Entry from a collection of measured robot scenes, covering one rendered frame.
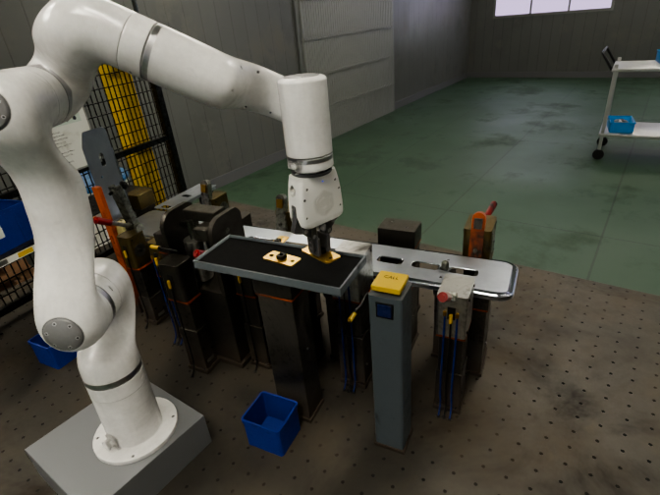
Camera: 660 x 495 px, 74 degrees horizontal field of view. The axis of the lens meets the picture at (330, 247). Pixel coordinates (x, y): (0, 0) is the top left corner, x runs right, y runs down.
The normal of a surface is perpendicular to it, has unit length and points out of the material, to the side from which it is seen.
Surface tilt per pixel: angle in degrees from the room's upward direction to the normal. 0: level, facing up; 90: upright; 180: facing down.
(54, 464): 1
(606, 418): 0
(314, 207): 90
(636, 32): 90
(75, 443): 1
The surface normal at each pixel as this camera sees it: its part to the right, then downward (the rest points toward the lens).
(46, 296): -0.12, -0.04
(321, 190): 0.64, 0.29
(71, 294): 0.26, -0.06
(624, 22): -0.58, 0.43
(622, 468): -0.08, -0.88
